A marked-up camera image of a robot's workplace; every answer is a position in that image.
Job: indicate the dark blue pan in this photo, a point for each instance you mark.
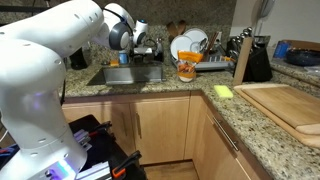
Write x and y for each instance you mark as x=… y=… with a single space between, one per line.
x=303 y=56

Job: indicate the grey dish rack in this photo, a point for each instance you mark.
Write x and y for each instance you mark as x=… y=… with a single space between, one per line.
x=213 y=64

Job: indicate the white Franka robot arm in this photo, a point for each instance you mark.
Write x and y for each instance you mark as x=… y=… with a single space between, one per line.
x=33 y=83

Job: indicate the wooden drawer front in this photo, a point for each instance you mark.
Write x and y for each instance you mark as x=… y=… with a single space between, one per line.
x=213 y=156

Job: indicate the white plate with rim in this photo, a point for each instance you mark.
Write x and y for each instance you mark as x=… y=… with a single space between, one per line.
x=196 y=34

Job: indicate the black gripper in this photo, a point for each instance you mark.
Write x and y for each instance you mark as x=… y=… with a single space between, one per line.
x=143 y=50

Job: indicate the orange snack bag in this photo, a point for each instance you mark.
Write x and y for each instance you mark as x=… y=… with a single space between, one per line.
x=186 y=66

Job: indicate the large wooden cutting board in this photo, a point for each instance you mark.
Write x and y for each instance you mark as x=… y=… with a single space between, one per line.
x=256 y=100

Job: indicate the wooden tray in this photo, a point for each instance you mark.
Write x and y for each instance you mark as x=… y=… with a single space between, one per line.
x=305 y=44

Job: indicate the black robot cart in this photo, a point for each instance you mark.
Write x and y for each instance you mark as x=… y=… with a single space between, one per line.
x=103 y=146

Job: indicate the small orange sponge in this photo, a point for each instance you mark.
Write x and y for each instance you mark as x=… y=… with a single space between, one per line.
x=114 y=62

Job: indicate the metal ladle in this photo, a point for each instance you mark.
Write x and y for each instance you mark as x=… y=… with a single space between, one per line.
x=202 y=43

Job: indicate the dark green glass bottle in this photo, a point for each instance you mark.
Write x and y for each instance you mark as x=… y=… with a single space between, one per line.
x=78 y=59

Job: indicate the small blue soap bottle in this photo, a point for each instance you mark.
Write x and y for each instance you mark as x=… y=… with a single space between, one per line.
x=123 y=58

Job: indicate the orange black bar clamp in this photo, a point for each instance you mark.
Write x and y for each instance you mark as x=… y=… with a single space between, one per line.
x=125 y=165

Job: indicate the large white plate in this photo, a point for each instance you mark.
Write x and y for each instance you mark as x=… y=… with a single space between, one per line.
x=180 y=45

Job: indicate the red black bar clamp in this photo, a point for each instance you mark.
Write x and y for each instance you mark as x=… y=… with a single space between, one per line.
x=100 y=130

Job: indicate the wooden cabinet door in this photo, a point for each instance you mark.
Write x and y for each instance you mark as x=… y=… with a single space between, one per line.
x=161 y=128
x=100 y=116

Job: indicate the brown wooden utensil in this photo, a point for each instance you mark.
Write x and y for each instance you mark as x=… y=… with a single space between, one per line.
x=210 y=43

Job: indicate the yellow sponge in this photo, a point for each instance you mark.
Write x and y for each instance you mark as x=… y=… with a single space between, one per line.
x=223 y=91

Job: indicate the small upright wooden board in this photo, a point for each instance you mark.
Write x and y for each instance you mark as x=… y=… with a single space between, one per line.
x=242 y=61

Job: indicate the wooden spoon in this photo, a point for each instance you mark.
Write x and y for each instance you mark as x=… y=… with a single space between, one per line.
x=181 y=27
x=172 y=30

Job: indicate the dark soap dispenser bottle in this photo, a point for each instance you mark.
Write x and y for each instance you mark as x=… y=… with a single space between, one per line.
x=159 y=53

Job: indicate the stainless steel sink basin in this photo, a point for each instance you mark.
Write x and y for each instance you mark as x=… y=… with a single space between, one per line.
x=131 y=75

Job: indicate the black knife block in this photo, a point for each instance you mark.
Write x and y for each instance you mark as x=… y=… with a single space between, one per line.
x=258 y=66

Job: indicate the blue container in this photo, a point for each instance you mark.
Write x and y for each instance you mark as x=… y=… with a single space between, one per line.
x=281 y=49

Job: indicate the aluminium extrusion profile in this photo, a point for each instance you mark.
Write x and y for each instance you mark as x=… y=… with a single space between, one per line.
x=81 y=138
x=95 y=171

